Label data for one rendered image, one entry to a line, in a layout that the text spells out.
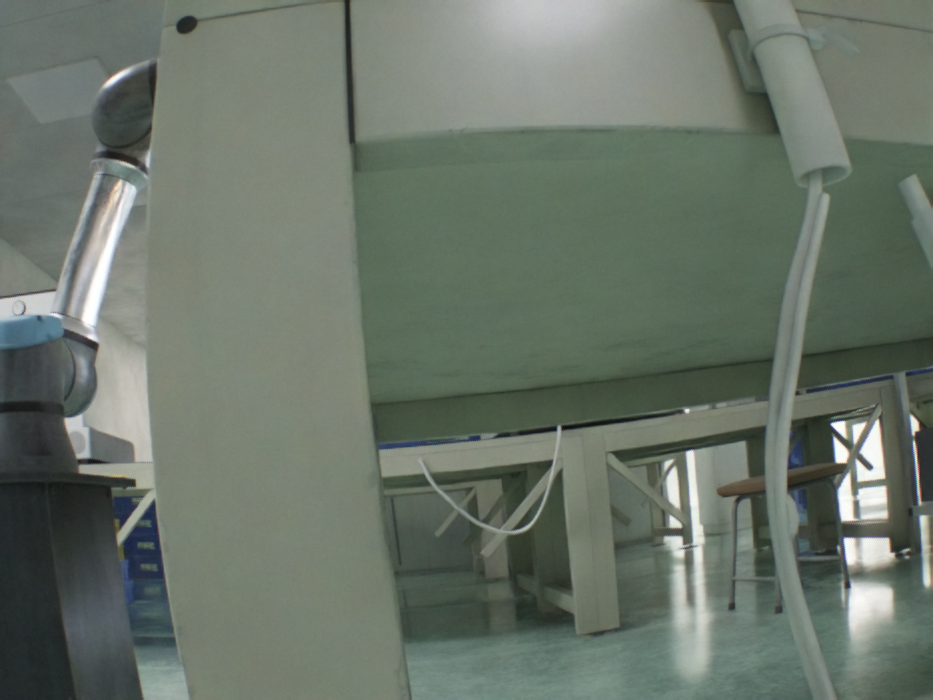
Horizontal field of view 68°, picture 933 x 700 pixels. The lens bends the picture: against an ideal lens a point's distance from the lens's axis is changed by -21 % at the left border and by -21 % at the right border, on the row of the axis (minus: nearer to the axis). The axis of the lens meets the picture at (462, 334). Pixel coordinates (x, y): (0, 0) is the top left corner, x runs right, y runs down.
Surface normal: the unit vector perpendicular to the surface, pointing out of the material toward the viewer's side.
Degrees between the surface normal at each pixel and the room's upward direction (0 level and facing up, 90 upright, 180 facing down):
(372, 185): 180
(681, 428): 90
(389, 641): 90
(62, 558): 90
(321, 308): 90
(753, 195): 180
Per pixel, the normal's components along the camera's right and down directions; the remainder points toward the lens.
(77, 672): 0.99, -0.13
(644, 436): 0.09, -0.21
